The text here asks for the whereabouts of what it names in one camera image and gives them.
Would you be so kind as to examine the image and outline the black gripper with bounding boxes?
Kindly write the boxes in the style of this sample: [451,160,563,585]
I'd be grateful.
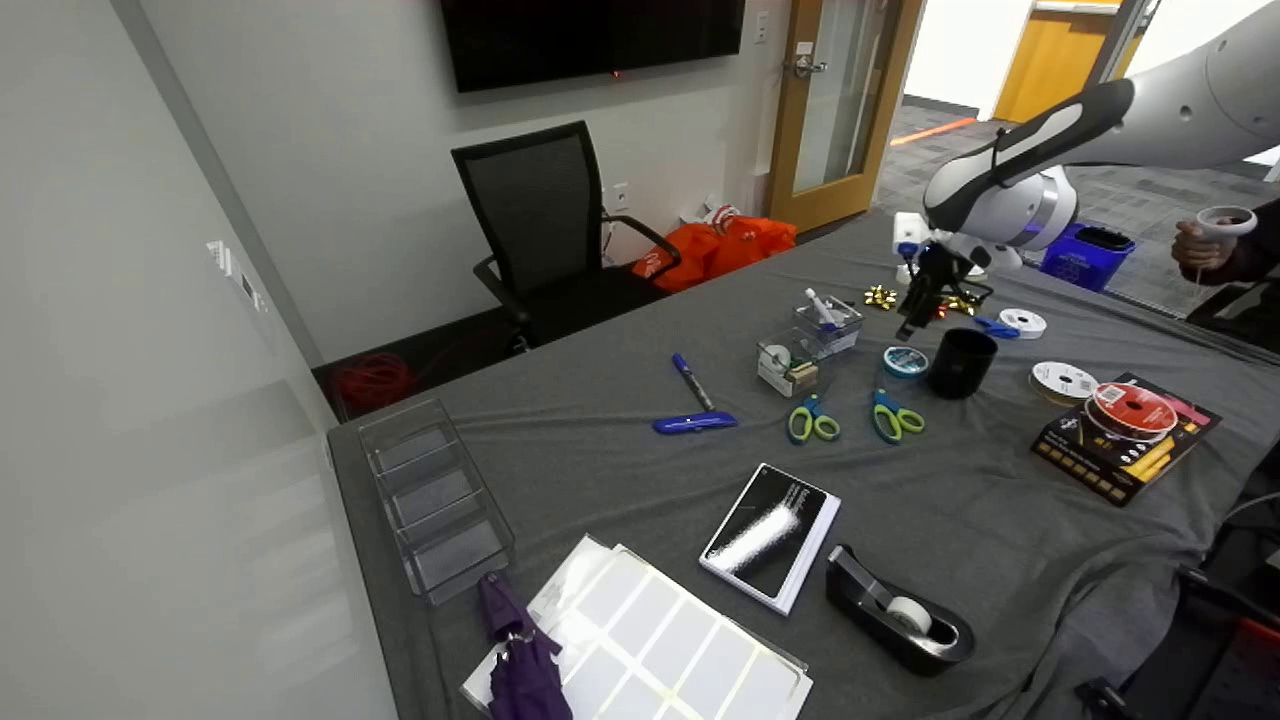
[894,236,999,345]

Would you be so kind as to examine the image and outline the gray marker with blue cap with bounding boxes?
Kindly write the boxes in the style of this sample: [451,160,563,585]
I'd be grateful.
[793,316,862,366]

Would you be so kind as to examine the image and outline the dark sleeved forearm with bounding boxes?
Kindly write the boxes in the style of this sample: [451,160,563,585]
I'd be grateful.
[1220,198,1280,288]

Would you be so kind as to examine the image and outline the black cup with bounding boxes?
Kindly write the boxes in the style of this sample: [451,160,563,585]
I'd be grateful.
[925,323,1006,404]

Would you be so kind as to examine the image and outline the clear plastic bowl with items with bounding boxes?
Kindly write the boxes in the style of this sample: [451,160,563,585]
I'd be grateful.
[754,337,824,404]

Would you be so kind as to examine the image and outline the person hand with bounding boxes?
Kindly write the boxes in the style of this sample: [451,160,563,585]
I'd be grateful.
[1167,219,1242,281]

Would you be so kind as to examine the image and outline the round teal tin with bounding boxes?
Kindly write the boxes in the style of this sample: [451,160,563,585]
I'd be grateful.
[876,339,937,385]

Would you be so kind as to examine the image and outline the white marker with black cap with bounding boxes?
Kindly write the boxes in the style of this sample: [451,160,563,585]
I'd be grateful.
[801,281,862,323]

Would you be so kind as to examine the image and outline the green and blue scissors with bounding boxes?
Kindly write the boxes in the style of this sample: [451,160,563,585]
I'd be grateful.
[863,385,932,450]
[779,388,850,450]

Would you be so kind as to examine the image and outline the white tape roll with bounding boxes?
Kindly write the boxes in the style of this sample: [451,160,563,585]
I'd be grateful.
[757,339,801,385]

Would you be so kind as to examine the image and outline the white spool with gold ribbon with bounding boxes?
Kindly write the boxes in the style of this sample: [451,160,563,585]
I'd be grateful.
[1025,355,1104,404]

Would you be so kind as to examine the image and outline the blue plastic bin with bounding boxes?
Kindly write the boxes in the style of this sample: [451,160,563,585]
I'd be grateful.
[1037,219,1140,295]

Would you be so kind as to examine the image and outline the orange bag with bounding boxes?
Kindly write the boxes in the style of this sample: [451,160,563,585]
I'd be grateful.
[629,214,806,299]

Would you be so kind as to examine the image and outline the wooden framed glass door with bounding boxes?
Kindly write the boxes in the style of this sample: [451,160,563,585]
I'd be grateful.
[764,0,927,236]

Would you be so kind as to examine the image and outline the orange ribbon spool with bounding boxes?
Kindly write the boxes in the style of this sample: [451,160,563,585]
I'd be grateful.
[1082,380,1185,446]

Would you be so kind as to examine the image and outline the silver pen with blue cap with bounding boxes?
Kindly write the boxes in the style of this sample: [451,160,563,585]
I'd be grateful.
[669,348,721,417]

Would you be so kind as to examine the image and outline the black product box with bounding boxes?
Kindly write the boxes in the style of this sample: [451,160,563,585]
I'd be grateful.
[1028,369,1225,512]

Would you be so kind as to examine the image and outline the black and white flat box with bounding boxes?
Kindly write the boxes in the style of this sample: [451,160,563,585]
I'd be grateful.
[691,457,850,620]

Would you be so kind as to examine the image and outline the orange wooden door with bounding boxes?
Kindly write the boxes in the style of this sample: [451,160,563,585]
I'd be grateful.
[988,4,1122,127]

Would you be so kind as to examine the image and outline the gray table cloth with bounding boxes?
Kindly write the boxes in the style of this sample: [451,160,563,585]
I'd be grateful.
[325,198,1280,720]

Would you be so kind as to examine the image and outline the black mesh office chair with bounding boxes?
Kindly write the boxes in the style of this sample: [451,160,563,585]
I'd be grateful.
[447,116,683,355]

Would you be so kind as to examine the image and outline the white label sheet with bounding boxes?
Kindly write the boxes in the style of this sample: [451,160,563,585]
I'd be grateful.
[456,532,819,720]

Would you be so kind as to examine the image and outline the clear plastic organizer tray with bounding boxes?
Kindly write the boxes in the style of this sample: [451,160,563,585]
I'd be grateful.
[358,398,524,610]

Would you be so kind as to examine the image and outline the purple cloth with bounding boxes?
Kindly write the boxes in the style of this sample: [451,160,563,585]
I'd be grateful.
[473,568,582,720]

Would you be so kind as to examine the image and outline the red object on floor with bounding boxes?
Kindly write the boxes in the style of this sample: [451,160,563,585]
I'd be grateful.
[327,348,431,419]

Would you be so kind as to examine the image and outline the black wall television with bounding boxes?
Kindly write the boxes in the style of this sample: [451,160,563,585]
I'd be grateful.
[438,0,748,95]

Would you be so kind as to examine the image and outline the white wall thermostat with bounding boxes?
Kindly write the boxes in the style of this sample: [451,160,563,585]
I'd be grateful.
[201,231,245,284]

